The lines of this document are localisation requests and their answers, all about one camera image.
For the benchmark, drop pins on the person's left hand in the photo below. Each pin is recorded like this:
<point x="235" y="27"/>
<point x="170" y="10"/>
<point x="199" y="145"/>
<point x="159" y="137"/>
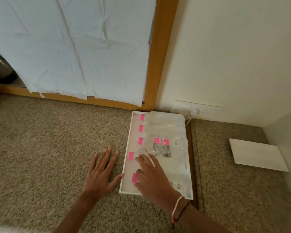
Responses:
<point x="99" y="178"/>

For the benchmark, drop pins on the person's right hand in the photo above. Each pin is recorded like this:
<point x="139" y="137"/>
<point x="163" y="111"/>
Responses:
<point x="155" y="184"/>

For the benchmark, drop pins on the person's right middle finger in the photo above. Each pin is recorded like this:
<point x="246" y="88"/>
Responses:
<point x="148" y="161"/>

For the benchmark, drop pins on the person's left thumb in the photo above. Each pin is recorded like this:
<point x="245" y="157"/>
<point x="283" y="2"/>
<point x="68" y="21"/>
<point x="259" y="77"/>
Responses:
<point x="116" y="180"/>

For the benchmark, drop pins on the person's left little finger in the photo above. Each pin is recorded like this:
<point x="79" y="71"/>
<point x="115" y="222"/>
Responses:
<point x="93" y="162"/>

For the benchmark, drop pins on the person's right thumb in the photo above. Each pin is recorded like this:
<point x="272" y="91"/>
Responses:
<point x="138" y="176"/>

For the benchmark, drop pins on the person's left middle finger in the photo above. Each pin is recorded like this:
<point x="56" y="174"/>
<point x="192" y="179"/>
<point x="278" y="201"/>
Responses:
<point x="106" y="158"/>

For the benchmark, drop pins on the person's left forearm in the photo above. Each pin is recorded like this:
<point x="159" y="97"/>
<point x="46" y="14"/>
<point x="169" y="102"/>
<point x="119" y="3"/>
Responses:
<point x="75" y="214"/>

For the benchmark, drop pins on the person's right forearm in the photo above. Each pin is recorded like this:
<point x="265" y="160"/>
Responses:
<point x="198" y="220"/>

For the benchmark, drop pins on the pink tape strip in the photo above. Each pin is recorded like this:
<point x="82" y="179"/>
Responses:
<point x="134" y="178"/>
<point x="142" y="117"/>
<point x="141" y="128"/>
<point x="140" y="140"/>
<point x="131" y="155"/>

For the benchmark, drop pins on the white rectangular tray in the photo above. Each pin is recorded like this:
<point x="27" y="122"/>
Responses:
<point x="132" y="167"/>

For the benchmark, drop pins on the clear bottle with black label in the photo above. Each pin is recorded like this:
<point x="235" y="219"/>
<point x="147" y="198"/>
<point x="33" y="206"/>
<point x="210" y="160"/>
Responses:
<point x="171" y="158"/>

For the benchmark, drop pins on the clear bottle with pink label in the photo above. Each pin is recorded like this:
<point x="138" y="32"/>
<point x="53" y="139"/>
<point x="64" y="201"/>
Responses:
<point x="165" y="140"/>

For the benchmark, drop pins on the clear bottle with barcode sticker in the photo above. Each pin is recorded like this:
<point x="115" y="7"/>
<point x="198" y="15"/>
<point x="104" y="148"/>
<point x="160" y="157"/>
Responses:
<point x="181" y="184"/>

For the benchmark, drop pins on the clear unlabelled plastic bottle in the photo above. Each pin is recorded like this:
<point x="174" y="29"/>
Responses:
<point x="166" y="118"/>

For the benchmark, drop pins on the white plug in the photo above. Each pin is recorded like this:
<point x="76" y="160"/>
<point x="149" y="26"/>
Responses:
<point x="194" y="111"/>

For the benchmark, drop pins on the white flat board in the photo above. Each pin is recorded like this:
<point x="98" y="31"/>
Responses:
<point x="257" y="155"/>

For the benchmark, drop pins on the white cloth sheet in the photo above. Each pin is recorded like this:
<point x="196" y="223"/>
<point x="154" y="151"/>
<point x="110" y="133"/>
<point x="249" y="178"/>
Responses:
<point x="70" y="46"/>

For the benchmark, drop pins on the metal waste bin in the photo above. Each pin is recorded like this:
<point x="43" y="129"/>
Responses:
<point x="0" y="67"/>

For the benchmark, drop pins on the white wall socket plate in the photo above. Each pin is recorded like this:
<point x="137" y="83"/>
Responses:
<point x="203" y="110"/>

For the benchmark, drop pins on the wooden frame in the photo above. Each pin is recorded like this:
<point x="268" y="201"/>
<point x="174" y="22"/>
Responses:
<point x="160" y="53"/>

